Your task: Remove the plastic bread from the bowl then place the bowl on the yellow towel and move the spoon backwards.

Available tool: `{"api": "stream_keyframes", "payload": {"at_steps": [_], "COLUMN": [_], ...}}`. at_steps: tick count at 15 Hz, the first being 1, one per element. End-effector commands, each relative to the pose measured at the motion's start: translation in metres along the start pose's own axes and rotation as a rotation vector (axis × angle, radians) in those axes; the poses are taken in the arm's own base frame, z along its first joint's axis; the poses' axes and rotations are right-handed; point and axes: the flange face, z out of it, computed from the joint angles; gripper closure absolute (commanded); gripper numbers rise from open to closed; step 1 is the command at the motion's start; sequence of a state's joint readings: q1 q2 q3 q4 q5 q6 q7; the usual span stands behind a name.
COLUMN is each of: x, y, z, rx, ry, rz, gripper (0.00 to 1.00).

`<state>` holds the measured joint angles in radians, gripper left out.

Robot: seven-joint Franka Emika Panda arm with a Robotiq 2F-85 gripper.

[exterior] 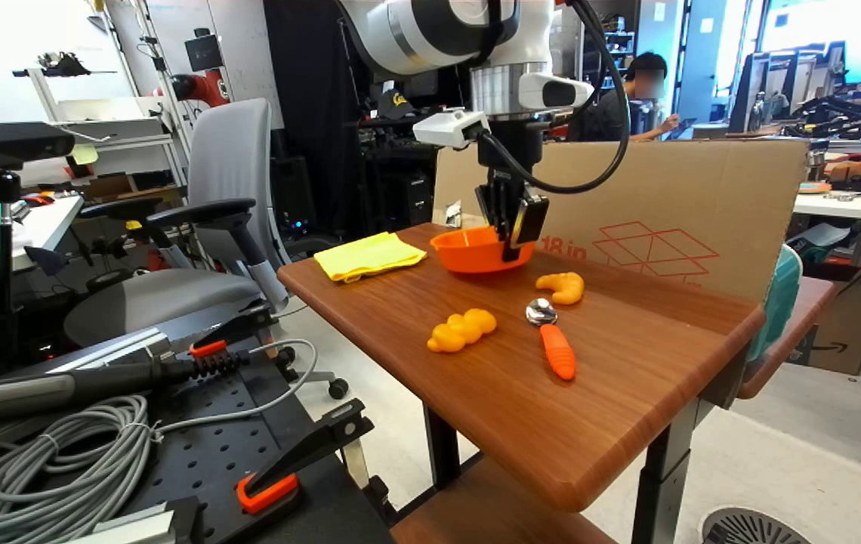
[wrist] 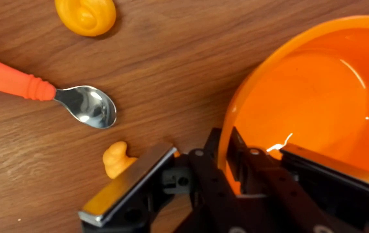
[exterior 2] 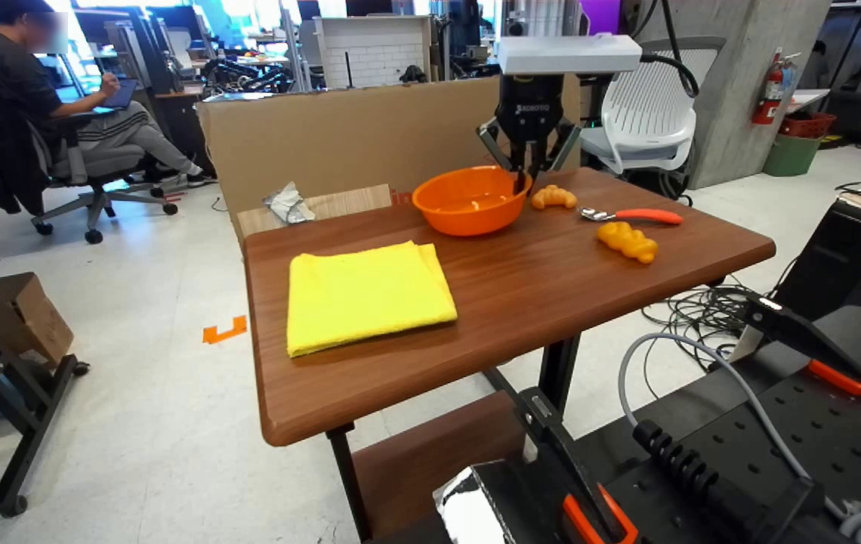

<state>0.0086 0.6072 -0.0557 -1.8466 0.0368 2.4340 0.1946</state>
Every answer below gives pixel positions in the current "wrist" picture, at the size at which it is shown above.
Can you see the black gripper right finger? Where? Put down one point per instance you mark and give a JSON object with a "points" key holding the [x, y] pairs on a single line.
{"points": [[278, 186]]}

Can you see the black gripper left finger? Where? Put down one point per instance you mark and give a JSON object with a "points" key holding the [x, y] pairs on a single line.
{"points": [[201, 190]]}

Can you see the orange plastic bowl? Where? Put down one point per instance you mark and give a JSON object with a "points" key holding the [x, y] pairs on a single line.
{"points": [[313, 99]]}

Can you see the braided yellow plastic bread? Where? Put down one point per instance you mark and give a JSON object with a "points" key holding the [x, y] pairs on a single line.
{"points": [[87, 15]]}

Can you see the yellow plastic croissant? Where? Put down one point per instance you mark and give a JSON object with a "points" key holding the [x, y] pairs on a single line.
{"points": [[114, 157]]}

